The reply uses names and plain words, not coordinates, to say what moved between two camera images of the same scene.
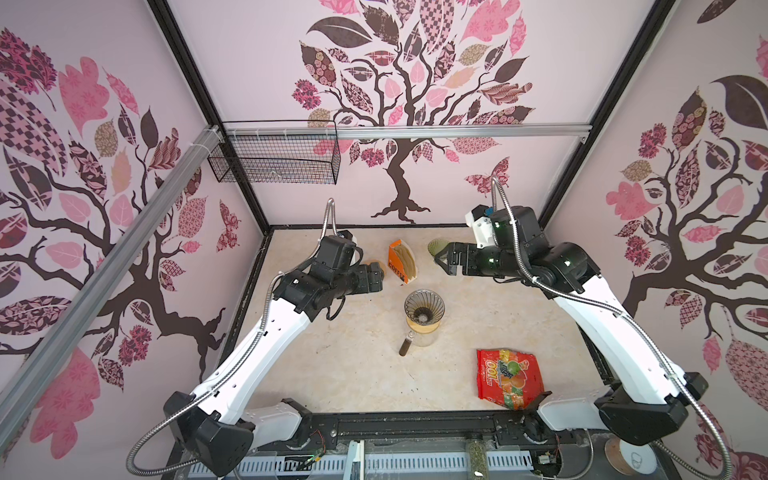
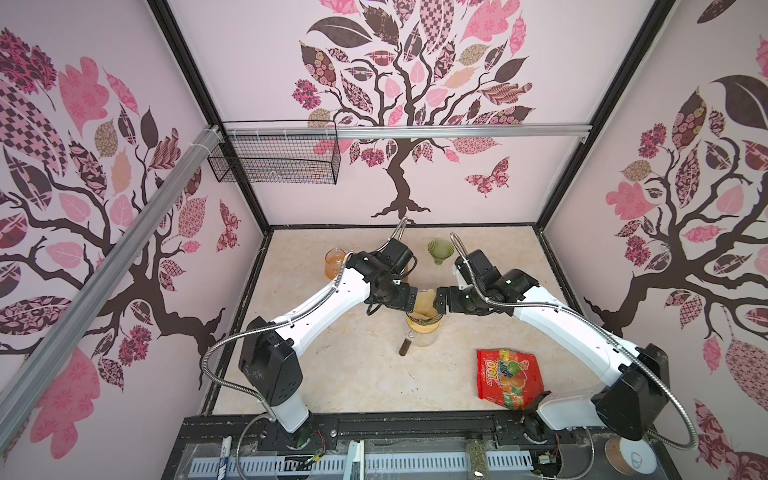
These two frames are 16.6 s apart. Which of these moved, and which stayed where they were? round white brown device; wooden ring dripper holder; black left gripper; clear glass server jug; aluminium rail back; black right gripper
Moved: black left gripper; black right gripper
Stayed: clear glass server jug; aluminium rail back; round white brown device; wooden ring dripper holder
